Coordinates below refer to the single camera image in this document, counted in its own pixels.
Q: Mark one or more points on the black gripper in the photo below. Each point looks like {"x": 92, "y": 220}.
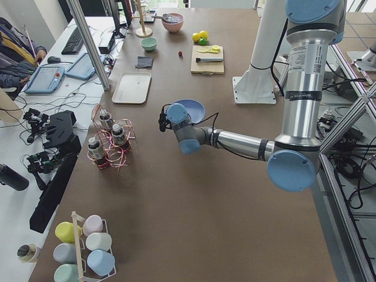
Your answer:
{"x": 176, "y": 127}

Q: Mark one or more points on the blue plate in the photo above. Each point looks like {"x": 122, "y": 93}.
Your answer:
{"x": 185, "y": 111}

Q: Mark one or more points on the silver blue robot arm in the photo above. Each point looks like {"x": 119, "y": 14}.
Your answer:
{"x": 310, "y": 27}

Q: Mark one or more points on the dark drink bottle middle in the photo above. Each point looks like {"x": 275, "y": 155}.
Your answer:
{"x": 118, "y": 135}

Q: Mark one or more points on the dark drink bottle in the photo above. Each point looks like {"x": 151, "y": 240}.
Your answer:
{"x": 118, "y": 135}
{"x": 96, "y": 151}
{"x": 105, "y": 119}

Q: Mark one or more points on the beige rabbit tray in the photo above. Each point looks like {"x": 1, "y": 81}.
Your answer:
{"x": 132, "y": 88}

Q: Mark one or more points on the dark drink bottle back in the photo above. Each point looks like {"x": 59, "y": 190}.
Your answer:
{"x": 105, "y": 119}

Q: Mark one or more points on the grey folded cloth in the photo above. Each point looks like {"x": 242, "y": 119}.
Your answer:
{"x": 144, "y": 62}

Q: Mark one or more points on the steel muddler black tip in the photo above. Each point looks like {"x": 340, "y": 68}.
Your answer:
{"x": 209, "y": 60}

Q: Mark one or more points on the dark drink bottle front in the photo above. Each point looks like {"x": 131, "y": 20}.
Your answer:
{"x": 96, "y": 151}

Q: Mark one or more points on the wooden cutting board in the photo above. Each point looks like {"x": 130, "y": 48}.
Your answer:
{"x": 207, "y": 68}

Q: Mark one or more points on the green bowl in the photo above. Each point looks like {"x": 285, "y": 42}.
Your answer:
{"x": 149, "y": 44}

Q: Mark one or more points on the yellow plastic knife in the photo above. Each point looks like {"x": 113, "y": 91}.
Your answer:
{"x": 208, "y": 50}

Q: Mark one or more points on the green lime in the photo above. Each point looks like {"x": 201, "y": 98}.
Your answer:
{"x": 203, "y": 42}

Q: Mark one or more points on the lemon slice upper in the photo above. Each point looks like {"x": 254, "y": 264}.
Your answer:
{"x": 215, "y": 48}

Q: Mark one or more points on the yellow lemon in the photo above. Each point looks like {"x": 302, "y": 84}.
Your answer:
{"x": 196, "y": 37}
{"x": 203, "y": 34}

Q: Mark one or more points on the wooden mug tree stand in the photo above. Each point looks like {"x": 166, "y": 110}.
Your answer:
{"x": 138, "y": 19}

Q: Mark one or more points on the blue teach pendant right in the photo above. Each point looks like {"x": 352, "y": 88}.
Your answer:
{"x": 82, "y": 68}

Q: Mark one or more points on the blue teach pendant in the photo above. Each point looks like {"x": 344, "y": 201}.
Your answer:
{"x": 45, "y": 80}
{"x": 82, "y": 68}

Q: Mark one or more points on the pink bowl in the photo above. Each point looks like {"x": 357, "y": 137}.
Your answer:
{"x": 176, "y": 25}

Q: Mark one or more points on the black box device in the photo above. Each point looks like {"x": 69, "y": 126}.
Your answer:
{"x": 106, "y": 43}

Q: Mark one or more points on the metal ice scoop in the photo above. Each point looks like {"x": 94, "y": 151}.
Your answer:
{"x": 168, "y": 18}

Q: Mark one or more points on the black keyboard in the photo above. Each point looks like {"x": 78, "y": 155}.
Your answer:
{"x": 73, "y": 44}

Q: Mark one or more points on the pink cup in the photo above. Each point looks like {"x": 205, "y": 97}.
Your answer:
{"x": 93, "y": 224}

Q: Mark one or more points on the blue teach pendant left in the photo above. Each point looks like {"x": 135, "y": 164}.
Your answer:
{"x": 45, "y": 80}

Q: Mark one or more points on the black computer mouse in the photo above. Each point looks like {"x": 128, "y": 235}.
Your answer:
{"x": 53, "y": 59}

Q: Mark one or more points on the white cup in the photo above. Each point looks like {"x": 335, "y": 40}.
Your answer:
{"x": 99, "y": 241}

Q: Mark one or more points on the yellow cup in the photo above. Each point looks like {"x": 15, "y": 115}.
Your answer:
{"x": 64, "y": 232}

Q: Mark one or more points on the light blue cup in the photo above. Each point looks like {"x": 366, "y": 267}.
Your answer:
{"x": 101, "y": 262}

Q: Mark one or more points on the seated person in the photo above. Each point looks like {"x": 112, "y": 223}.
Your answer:
{"x": 19, "y": 58}

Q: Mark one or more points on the grey cup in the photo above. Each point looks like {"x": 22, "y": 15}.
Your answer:
{"x": 65, "y": 253}

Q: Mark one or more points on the black water bottle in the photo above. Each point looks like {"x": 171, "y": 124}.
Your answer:
{"x": 13, "y": 179}

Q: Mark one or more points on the mint green cup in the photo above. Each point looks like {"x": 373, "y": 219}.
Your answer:
{"x": 66, "y": 273}

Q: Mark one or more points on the copper wire bottle rack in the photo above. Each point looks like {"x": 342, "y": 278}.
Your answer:
{"x": 116, "y": 156}

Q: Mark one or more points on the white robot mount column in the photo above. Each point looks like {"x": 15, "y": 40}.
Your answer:
{"x": 257, "y": 84}

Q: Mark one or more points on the white wire cup rack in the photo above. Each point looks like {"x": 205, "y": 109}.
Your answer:
{"x": 79, "y": 247}

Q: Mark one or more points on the aluminium frame post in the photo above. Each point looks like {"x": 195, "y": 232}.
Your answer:
{"x": 82, "y": 26}

